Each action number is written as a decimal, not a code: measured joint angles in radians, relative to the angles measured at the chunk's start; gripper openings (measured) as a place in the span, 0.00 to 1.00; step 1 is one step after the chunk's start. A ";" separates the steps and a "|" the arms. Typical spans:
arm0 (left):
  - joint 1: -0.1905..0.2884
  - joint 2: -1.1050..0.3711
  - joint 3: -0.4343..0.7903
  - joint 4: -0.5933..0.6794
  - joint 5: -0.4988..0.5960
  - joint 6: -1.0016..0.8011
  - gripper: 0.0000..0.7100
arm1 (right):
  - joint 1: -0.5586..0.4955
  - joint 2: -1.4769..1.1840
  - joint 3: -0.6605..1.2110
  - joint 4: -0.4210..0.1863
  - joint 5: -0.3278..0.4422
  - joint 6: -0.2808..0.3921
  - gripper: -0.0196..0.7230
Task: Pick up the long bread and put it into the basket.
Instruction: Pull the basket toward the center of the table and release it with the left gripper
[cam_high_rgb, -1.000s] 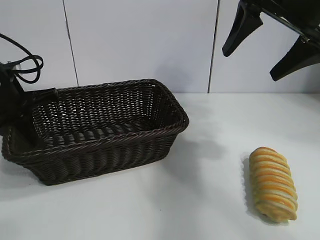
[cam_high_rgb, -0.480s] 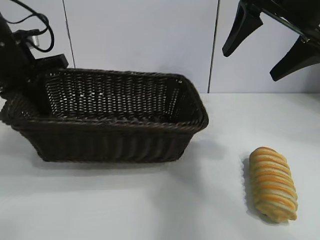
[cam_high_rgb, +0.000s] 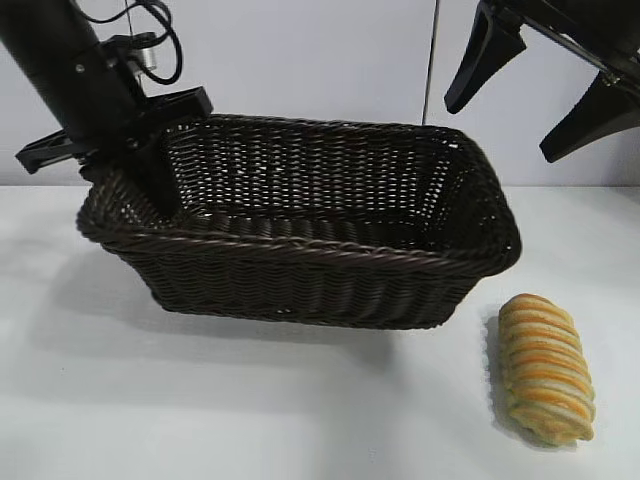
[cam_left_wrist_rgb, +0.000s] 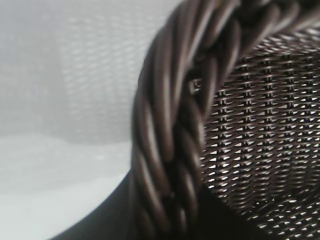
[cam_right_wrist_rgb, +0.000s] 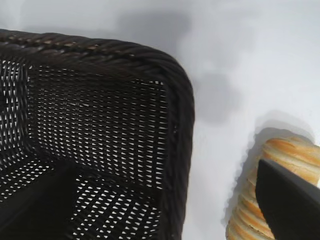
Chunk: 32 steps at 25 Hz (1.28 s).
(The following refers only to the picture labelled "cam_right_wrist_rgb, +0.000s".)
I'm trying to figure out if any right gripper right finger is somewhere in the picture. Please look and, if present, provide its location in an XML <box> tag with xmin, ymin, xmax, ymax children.
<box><xmin>256</xmin><ymin>158</ymin><xmax>320</xmax><ymax>240</ymax></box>

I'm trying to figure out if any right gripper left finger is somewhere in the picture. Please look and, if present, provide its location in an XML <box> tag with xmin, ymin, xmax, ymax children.
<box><xmin>0</xmin><ymin>161</ymin><xmax>79</xmax><ymax>240</ymax></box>

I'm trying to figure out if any long striped bread roll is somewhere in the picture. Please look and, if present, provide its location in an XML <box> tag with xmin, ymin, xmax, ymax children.
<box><xmin>225</xmin><ymin>136</ymin><xmax>320</xmax><ymax>240</ymax></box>

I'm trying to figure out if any dark brown wicker basket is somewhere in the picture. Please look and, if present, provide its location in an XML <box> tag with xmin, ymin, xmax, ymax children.
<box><xmin>0</xmin><ymin>28</ymin><xmax>196</xmax><ymax>240</ymax></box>

